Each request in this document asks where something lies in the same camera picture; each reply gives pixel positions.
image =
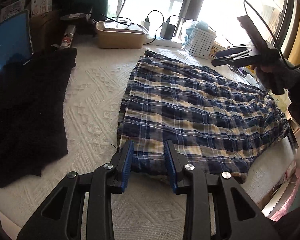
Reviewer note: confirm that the white charger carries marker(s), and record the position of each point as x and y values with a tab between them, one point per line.
145	26

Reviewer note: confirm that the beige lidded lunch box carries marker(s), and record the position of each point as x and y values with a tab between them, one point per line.
120	38

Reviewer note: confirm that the cream bear print mug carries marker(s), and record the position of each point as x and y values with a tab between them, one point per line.
215	51

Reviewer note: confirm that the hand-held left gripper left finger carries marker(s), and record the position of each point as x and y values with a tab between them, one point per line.
127	165

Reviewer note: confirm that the black flat device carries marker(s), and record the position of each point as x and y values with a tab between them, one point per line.
75	17

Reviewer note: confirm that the dark cylindrical tube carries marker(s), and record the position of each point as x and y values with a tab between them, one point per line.
68	37

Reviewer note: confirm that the blue plaid pants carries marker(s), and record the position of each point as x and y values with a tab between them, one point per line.
190	110

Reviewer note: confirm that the brown cardboard box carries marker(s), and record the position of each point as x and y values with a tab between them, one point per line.
46	30

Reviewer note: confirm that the black folded cloth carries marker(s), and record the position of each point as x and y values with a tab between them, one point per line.
27	120

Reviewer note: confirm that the blue plastic jar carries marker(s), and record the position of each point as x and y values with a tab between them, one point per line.
200	26

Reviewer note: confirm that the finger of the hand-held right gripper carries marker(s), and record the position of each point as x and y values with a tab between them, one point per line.
230	60
227	51

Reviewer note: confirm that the white perforated basket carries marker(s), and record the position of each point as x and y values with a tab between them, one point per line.
200	43

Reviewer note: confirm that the person's right hand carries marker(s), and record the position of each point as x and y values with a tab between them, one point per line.
277	77

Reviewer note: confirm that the black charger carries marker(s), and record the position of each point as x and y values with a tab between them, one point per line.
168	31

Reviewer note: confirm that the dark window frame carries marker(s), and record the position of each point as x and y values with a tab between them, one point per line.
192	0

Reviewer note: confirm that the yellow curtain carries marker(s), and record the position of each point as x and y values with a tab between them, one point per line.
298	30

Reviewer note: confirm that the dark teal curtain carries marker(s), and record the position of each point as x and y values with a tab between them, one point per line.
80	0

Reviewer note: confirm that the small printed white box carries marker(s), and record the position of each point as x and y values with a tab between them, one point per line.
13	10

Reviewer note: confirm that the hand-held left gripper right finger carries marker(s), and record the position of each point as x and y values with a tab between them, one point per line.
170	167

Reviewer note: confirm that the tablet with blue screen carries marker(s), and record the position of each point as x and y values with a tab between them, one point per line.
10	45

